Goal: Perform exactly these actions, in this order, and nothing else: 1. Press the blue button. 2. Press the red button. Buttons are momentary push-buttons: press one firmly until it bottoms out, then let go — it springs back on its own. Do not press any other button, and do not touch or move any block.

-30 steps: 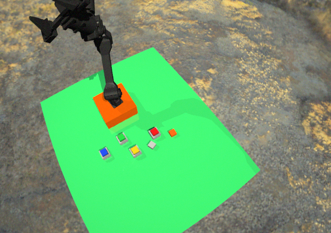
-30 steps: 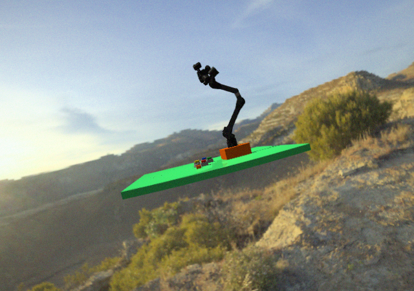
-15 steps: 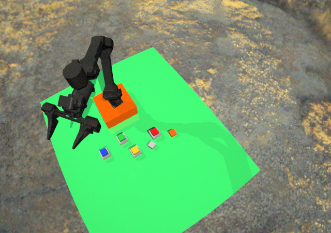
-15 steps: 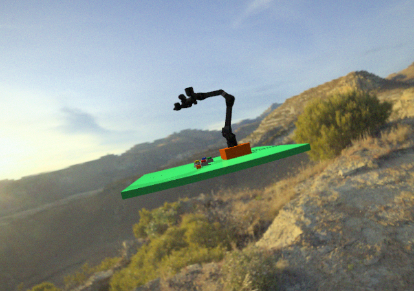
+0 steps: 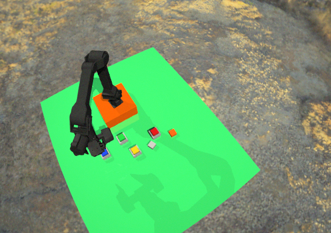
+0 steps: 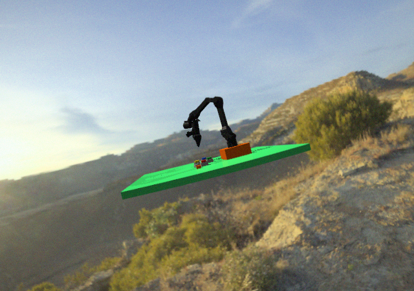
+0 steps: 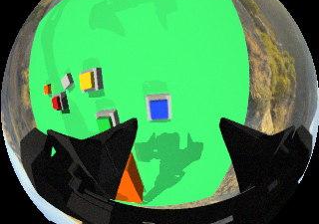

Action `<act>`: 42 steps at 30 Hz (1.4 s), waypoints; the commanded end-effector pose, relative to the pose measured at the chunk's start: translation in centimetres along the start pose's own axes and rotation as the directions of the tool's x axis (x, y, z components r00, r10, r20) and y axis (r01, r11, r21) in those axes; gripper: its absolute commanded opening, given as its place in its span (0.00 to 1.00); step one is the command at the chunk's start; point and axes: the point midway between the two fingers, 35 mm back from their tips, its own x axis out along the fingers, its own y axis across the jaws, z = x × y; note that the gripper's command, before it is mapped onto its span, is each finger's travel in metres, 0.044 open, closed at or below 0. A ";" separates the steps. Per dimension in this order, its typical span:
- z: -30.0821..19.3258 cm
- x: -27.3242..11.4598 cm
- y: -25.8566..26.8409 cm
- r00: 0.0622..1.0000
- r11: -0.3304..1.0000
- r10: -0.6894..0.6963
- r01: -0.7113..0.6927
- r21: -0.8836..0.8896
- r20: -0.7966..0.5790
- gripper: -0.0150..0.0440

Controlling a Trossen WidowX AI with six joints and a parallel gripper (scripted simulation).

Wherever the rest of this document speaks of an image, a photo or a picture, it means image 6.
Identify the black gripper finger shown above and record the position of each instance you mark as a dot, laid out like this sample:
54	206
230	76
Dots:
198	141

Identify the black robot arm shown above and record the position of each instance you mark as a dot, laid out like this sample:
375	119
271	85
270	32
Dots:
226	131

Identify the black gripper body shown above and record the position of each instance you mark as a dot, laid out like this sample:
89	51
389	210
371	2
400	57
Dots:
196	133

